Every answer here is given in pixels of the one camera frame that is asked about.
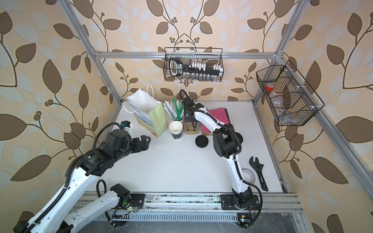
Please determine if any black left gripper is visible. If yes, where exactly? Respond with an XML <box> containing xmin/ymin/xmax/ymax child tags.
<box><xmin>112</xmin><ymin>134</ymin><xmax>152</xmax><ymax>164</ymax></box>

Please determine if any brown pulp cup carrier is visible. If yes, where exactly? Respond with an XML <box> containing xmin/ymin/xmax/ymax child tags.
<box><xmin>183</xmin><ymin>116</ymin><xmax>200</xmax><ymax>135</ymax></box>

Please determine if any stack of paper cups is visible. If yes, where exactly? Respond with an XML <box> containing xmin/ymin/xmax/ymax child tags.
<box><xmin>169</xmin><ymin>121</ymin><xmax>183</xmax><ymax>140</ymax></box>

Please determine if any black plastic cup lid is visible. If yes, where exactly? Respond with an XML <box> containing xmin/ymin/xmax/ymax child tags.
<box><xmin>195</xmin><ymin>135</ymin><xmax>209</xmax><ymax>148</ymax></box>

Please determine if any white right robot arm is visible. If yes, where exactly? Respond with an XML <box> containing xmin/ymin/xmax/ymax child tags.
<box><xmin>179</xmin><ymin>89</ymin><xmax>263</xmax><ymax>213</ymax></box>

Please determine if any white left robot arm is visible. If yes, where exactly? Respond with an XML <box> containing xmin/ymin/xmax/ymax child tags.
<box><xmin>13</xmin><ymin>122</ymin><xmax>151</xmax><ymax>233</ymax></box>

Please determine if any pink straw holder cup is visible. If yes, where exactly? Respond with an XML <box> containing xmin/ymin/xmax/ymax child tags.
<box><xmin>172</xmin><ymin>116</ymin><xmax>184</xmax><ymax>121</ymax></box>

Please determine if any green wrapped straw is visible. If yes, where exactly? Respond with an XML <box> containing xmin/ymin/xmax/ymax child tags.
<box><xmin>173</xmin><ymin>98</ymin><xmax>184</xmax><ymax>117</ymax></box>

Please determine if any white wrapped straw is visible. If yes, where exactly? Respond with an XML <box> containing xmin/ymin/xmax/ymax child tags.
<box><xmin>163</xmin><ymin>101</ymin><xmax>176</xmax><ymax>121</ymax></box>

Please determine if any green white paper gift bag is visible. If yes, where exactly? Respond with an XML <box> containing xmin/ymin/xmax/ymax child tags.
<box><xmin>122</xmin><ymin>84</ymin><xmax>168</xmax><ymax>137</ymax></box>

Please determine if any black handheld tool in basket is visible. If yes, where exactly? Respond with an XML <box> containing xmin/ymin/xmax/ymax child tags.
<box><xmin>169</xmin><ymin>58</ymin><xmax>224</xmax><ymax>77</ymax></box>

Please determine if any red capped clear bottle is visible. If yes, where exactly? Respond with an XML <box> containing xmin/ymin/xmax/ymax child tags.
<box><xmin>265</xmin><ymin>83</ymin><xmax>277</xmax><ymax>96</ymax></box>

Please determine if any grey tape roll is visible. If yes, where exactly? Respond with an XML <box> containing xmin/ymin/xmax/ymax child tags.
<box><xmin>242</xmin><ymin>169</ymin><xmax>255</xmax><ymax>184</ymax></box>

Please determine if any black adjustable wrench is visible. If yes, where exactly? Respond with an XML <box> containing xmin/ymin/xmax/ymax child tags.
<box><xmin>249</xmin><ymin>156</ymin><xmax>269</xmax><ymax>191</ymax></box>

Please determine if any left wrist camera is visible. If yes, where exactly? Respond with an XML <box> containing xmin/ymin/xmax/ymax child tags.
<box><xmin>121</xmin><ymin>120</ymin><xmax>133</xmax><ymax>136</ymax></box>

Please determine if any black wire basket rear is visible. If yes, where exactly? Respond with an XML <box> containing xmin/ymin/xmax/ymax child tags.
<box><xmin>163</xmin><ymin>47</ymin><xmax>224</xmax><ymax>82</ymax></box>

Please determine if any black wire basket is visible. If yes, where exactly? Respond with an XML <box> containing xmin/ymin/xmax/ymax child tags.
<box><xmin>163</xmin><ymin>47</ymin><xmax>224</xmax><ymax>82</ymax></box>
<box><xmin>256</xmin><ymin>61</ymin><xmax>324</xmax><ymax>126</ymax></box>

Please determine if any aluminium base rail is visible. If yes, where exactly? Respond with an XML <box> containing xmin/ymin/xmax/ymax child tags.
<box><xmin>131</xmin><ymin>192</ymin><xmax>304</xmax><ymax>213</ymax></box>

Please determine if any black wire basket right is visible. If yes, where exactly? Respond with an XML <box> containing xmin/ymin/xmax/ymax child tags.
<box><xmin>256</xmin><ymin>61</ymin><xmax>324</xmax><ymax>126</ymax></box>

